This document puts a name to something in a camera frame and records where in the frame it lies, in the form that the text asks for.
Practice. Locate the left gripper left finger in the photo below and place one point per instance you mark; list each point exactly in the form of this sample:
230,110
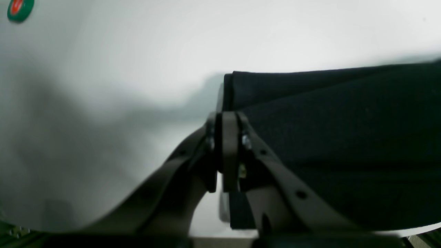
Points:
165,202

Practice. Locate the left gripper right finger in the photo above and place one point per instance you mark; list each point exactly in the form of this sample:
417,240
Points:
280,201

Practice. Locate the black T-shirt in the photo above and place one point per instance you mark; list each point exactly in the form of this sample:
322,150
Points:
367,140

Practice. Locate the green red round sticker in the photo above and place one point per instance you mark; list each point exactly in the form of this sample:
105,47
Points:
19,10

